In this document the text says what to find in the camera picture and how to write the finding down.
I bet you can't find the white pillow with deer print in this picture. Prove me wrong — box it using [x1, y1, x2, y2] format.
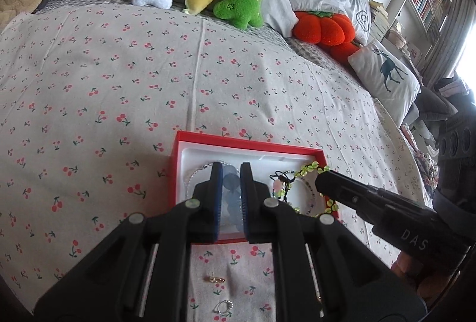
[347, 39, 421, 127]

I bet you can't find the grey curtain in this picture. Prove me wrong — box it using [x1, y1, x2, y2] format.
[424, 0, 471, 85]

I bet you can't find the floral cloth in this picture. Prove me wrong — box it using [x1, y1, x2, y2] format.
[403, 125, 436, 198]

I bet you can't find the red pumpkin plush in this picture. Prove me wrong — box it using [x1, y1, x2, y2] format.
[292, 10, 363, 64]

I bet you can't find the pile of grey clothes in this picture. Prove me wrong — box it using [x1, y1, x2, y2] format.
[402, 72, 476, 159]

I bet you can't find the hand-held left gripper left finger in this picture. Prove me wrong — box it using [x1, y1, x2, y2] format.
[33, 162, 224, 322]

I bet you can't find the red jewelry box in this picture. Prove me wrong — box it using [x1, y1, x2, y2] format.
[169, 130, 340, 244]

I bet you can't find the silver ring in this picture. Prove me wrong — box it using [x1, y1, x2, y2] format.
[212, 300, 234, 316]

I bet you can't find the blue bead bracelet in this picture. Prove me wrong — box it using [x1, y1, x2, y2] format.
[219, 164, 244, 233]

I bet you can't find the person's right hand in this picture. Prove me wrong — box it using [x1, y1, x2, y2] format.
[392, 251, 459, 308]

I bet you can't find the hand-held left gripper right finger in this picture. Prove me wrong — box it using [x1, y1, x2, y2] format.
[240, 162, 428, 322]

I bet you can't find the pink pendant on black cord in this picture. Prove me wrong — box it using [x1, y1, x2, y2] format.
[269, 169, 298, 204]

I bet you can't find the stack of books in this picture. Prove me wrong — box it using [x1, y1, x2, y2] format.
[368, 0, 389, 43]

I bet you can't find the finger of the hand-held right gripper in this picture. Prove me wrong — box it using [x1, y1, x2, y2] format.
[315, 170, 380, 219]

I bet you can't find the green bead bracelet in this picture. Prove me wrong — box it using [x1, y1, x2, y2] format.
[292, 159, 341, 217]

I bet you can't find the silver chain bracelet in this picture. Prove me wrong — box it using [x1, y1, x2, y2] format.
[188, 160, 215, 193]

